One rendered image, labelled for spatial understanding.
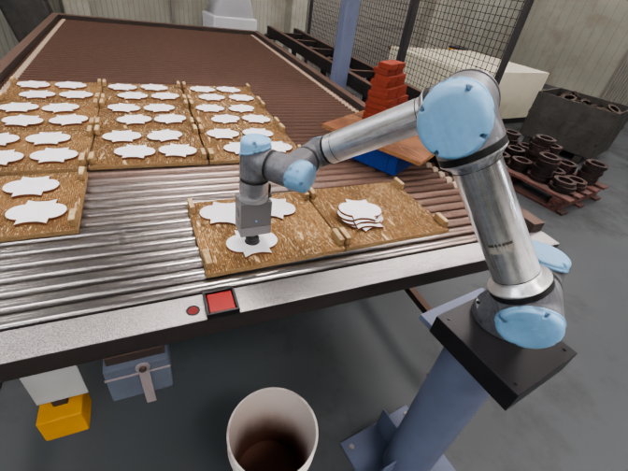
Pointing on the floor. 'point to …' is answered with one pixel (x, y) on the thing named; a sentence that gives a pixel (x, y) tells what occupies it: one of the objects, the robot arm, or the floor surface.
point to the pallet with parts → (551, 172)
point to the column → (421, 417)
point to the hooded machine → (230, 15)
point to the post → (346, 31)
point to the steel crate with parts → (575, 121)
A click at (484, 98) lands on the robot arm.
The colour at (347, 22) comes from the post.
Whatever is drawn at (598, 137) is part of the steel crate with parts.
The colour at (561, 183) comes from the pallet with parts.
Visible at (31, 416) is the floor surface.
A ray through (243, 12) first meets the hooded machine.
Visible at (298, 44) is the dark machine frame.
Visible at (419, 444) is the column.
